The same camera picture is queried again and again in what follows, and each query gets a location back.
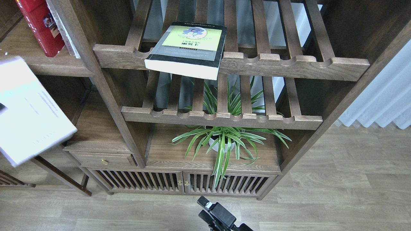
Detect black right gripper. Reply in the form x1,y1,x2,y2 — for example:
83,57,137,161
197,196,252,231

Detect white and purple book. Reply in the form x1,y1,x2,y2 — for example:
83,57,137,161
0,56,77,167

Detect red book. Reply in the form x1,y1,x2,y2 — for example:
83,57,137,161
16,0,65,57

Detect green and black book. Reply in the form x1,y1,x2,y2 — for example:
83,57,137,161
144,21,227,80

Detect white book in shelf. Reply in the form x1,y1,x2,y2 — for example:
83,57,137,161
46,0,81,59

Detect white plant pot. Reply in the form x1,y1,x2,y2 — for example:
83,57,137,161
209,135,236,153

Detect green spider plant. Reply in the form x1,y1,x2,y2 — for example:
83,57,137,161
169,83,292,189

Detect dark wooden furniture at left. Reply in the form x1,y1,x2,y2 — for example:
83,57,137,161
0,154,92,197

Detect dark wooden bookshelf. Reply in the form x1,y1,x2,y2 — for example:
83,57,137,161
1,0,410,200

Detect white curtain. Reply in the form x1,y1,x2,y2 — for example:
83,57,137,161
339,41,411,130

